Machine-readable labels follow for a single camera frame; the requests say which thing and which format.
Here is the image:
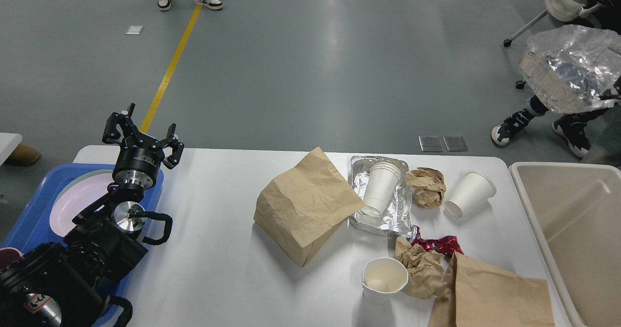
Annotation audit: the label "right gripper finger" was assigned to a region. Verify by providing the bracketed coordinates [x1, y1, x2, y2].
[601, 77, 621, 100]

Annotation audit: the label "person with tan boot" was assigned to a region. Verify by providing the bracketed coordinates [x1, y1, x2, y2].
[6, 144, 41, 166]

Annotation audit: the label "left metal floor plate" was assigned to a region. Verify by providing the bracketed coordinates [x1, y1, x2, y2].
[418, 135, 444, 152]

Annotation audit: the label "metal floor plate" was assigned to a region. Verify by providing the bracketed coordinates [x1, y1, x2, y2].
[443, 135, 468, 152]
[418, 135, 444, 152]

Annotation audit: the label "beige plastic bin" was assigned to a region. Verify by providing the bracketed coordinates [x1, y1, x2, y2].
[509, 163, 621, 327]

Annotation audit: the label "red foil wrapper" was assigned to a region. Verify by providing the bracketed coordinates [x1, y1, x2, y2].
[411, 226, 464, 256]

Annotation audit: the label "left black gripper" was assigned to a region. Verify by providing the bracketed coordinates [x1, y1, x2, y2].
[102, 103, 185, 190]

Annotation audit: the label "stacked white paper cups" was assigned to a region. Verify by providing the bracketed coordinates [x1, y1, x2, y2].
[360, 163, 402, 218]

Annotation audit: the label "white paper cup front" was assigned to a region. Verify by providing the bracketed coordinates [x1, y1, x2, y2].
[361, 258, 409, 305]

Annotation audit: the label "blue plastic tray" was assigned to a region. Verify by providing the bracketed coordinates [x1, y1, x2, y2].
[0, 163, 164, 327]

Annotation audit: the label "crumpled brown paper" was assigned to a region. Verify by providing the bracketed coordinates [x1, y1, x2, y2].
[395, 236, 445, 300]

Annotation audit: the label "pink mug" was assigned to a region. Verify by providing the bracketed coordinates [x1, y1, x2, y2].
[0, 247, 24, 270]

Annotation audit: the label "pink plate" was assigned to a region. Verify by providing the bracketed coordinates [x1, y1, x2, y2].
[49, 173, 113, 237]

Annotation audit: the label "white side table corner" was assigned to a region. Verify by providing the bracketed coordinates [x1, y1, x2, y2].
[0, 132, 23, 165]

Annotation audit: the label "white paper cup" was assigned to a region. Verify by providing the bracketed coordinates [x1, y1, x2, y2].
[361, 258, 409, 305]
[444, 170, 497, 218]

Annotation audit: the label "flat brown paper sheet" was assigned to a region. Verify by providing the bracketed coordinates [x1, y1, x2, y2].
[428, 253, 555, 327]

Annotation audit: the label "right metal floor plate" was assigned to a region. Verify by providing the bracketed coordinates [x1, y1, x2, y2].
[443, 135, 468, 152]

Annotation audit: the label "aluminium foil tray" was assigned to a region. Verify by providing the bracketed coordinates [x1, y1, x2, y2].
[349, 155, 413, 239]

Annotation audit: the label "brown paper bag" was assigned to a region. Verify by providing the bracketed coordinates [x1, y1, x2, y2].
[253, 147, 364, 267]

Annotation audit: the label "white paper cup back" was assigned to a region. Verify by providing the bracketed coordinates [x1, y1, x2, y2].
[444, 170, 497, 218]

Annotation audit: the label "clear plastic wrap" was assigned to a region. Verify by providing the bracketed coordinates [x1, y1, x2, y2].
[519, 25, 621, 114]

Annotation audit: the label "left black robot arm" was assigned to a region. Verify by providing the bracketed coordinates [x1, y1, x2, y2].
[0, 103, 184, 327]

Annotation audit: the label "green plate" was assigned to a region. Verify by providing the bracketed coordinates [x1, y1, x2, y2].
[53, 169, 113, 206]

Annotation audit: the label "person in dark clothes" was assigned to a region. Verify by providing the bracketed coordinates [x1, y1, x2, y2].
[490, 0, 620, 159]

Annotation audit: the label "office chair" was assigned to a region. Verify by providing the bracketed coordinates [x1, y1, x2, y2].
[503, 0, 607, 90]

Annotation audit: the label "crumpled brown paper ball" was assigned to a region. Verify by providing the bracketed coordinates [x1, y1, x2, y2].
[405, 166, 446, 209]

